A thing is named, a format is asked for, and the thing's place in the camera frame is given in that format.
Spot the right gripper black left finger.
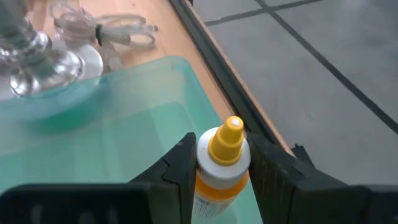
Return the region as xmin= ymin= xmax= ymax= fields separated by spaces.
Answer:
xmin=129 ymin=132 xmax=198 ymax=224

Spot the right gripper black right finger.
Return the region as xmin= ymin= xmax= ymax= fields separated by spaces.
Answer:
xmin=247 ymin=133 xmax=371 ymax=224

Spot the yellow food colouring bottle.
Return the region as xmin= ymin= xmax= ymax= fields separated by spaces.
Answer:
xmin=191 ymin=115 xmax=251 ymax=220

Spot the teal translucent plastic bin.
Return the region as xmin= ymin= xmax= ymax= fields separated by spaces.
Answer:
xmin=0 ymin=55 xmax=264 ymax=224

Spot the silver table lamp white shade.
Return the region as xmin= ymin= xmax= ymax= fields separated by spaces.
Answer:
xmin=0 ymin=0 xmax=104 ymax=101

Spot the clear coiled lamp cord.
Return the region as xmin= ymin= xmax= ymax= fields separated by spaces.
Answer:
xmin=49 ymin=1 xmax=159 ymax=74

